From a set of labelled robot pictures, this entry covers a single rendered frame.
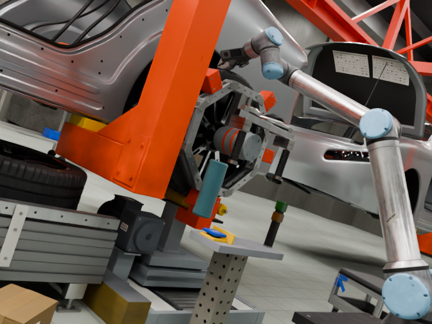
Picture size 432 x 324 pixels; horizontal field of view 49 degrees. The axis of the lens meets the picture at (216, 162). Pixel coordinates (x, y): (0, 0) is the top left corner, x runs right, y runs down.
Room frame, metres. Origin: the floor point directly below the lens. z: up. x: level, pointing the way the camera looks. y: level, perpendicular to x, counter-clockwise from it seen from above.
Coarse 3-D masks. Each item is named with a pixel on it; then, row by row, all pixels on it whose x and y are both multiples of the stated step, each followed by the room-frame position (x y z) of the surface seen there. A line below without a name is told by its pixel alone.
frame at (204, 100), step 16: (224, 80) 2.23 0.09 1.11; (208, 96) 2.12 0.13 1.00; (256, 96) 2.34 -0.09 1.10; (192, 128) 2.09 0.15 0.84; (256, 128) 2.47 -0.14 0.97; (192, 144) 2.11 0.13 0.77; (192, 160) 2.14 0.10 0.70; (256, 160) 2.45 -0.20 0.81; (192, 176) 2.16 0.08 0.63; (240, 176) 2.46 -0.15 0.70; (224, 192) 2.33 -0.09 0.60
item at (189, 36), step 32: (192, 0) 1.82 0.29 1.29; (224, 0) 1.88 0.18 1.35; (192, 32) 1.81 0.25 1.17; (160, 64) 1.86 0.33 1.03; (192, 64) 1.84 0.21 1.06; (160, 96) 1.81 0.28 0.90; (192, 96) 1.88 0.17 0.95; (160, 128) 1.81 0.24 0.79; (128, 160) 1.85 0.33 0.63; (160, 160) 1.85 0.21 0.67; (160, 192) 1.89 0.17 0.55
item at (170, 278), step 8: (136, 256) 2.38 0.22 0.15; (136, 264) 2.20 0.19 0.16; (144, 264) 2.21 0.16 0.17; (136, 272) 2.19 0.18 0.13; (144, 272) 2.15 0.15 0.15; (152, 272) 2.16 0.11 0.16; (160, 272) 2.19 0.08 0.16; (168, 272) 2.23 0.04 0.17; (176, 272) 2.27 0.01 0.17; (184, 272) 2.38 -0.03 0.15; (192, 272) 2.42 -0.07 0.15; (200, 272) 2.46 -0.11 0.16; (136, 280) 2.17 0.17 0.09; (144, 280) 2.14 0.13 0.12; (152, 280) 2.17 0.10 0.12; (160, 280) 2.20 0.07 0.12; (168, 280) 2.24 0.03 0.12; (176, 280) 2.28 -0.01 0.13; (184, 280) 2.32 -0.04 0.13; (192, 280) 2.36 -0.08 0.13; (200, 280) 2.40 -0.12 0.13
